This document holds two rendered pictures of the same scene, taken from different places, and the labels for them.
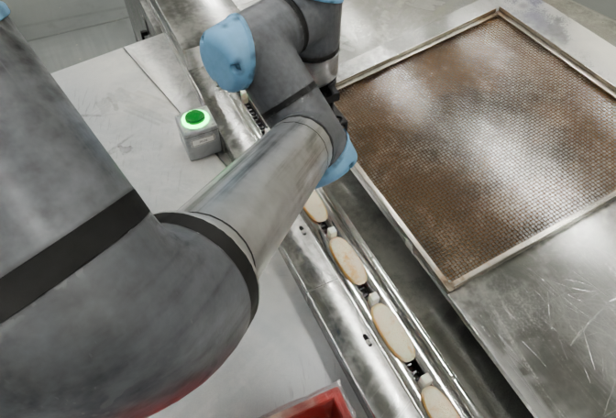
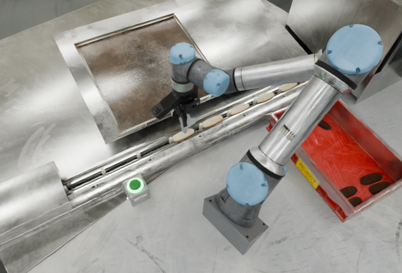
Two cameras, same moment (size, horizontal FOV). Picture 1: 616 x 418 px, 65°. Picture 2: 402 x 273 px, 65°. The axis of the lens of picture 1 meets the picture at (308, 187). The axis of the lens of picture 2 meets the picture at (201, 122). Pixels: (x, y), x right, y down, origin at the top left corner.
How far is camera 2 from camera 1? 1.01 m
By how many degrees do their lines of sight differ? 57
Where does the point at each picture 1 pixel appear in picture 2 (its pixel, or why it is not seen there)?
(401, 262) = (206, 109)
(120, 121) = (111, 252)
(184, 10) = (11, 212)
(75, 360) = not seen: hidden behind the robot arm
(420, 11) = (19, 90)
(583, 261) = (214, 52)
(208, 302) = not seen: hidden behind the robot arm
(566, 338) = (239, 63)
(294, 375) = (256, 140)
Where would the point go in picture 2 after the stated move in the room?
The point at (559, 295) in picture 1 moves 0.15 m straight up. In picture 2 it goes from (226, 61) to (230, 35)
